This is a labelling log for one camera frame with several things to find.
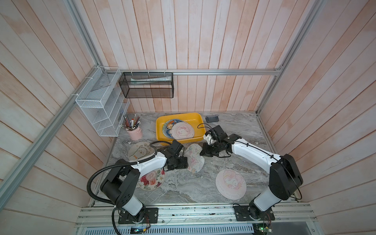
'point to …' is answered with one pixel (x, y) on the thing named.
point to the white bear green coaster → (140, 150)
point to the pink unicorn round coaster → (182, 130)
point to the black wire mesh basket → (147, 84)
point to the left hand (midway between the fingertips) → (182, 167)
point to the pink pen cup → (133, 127)
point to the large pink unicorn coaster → (231, 184)
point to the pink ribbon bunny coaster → (195, 160)
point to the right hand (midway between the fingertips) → (199, 153)
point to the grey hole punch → (212, 118)
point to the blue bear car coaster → (167, 127)
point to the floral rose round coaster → (152, 180)
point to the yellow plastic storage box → (195, 119)
